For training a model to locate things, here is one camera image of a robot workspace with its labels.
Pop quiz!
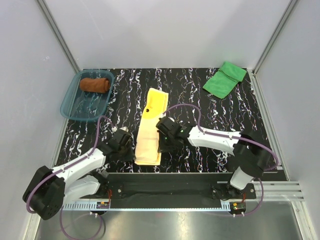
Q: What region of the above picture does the yellow towel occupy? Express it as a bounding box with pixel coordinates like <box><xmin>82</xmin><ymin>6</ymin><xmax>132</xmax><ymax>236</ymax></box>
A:
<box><xmin>134</xmin><ymin>88</ymin><xmax>169</xmax><ymax>166</ymax></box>

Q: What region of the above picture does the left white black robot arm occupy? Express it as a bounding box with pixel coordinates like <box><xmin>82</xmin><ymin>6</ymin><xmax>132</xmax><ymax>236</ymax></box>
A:
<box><xmin>22</xmin><ymin>127</ymin><xmax>135</xmax><ymax>220</ymax></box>

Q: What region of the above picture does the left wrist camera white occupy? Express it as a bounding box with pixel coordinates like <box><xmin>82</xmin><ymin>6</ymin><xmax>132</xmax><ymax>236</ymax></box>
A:
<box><xmin>111</xmin><ymin>126</ymin><xmax>129</xmax><ymax>133</ymax></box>

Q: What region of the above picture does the green towel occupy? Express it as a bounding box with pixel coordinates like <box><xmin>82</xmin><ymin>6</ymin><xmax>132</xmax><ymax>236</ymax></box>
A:
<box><xmin>203</xmin><ymin>61</ymin><xmax>247</xmax><ymax>99</ymax></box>

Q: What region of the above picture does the purple cable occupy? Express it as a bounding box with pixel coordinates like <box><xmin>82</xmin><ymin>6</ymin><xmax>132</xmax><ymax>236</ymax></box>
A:
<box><xmin>161</xmin><ymin>103</ymin><xmax>280</xmax><ymax>218</ymax></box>
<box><xmin>25</xmin><ymin>115</ymin><xmax>118</xmax><ymax>240</ymax></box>

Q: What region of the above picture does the right aluminium frame post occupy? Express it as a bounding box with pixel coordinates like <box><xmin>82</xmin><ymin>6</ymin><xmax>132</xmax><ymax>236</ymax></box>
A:
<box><xmin>252</xmin><ymin>0</ymin><xmax>300</xmax><ymax>75</ymax></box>

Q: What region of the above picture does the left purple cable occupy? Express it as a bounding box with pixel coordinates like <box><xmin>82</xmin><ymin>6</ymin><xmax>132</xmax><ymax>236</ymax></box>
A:
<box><xmin>25</xmin><ymin>115</ymin><xmax>118</xmax><ymax>240</ymax></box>

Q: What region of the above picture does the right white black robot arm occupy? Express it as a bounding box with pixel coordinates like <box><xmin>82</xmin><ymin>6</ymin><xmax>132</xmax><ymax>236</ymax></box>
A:
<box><xmin>156</xmin><ymin>116</ymin><xmax>272</xmax><ymax>199</ymax></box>

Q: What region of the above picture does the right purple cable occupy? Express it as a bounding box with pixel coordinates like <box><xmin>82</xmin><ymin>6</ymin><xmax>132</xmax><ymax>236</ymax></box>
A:
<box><xmin>161</xmin><ymin>103</ymin><xmax>280</xmax><ymax>218</ymax></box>

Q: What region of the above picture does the left aluminium frame post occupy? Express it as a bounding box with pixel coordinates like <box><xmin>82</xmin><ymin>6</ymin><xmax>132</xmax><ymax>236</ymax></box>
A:
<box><xmin>35</xmin><ymin>0</ymin><xmax>80</xmax><ymax>73</ymax></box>

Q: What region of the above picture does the brown towel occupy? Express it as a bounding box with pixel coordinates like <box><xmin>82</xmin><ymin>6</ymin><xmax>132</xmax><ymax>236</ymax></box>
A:
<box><xmin>79</xmin><ymin>77</ymin><xmax>111</xmax><ymax>94</ymax></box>

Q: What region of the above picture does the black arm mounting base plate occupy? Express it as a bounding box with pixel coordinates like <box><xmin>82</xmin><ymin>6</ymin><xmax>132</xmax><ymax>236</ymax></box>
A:
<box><xmin>78</xmin><ymin>171</ymin><xmax>258</xmax><ymax>201</ymax></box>

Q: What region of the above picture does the aluminium frame rail front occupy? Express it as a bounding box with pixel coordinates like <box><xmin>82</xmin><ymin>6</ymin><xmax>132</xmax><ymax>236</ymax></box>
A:
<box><xmin>32</xmin><ymin>179</ymin><xmax>305</xmax><ymax>213</ymax></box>

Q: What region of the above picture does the teal transparent plastic bin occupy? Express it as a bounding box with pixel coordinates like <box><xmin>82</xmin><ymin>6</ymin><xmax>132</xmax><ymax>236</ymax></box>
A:
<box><xmin>60</xmin><ymin>69</ymin><xmax>115</xmax><ymax>122</ymax></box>

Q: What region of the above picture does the aluminium frame post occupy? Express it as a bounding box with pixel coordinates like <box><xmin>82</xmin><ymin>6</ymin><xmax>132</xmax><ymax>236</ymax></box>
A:
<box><xmin>252</xmin><ymin>0</ymin><xmax>300</xmax><ymax>75</ymax></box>
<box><xmin>35</xmin><ymin>0</ymin><xmax>80</xmax><ymax>73</ymax></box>

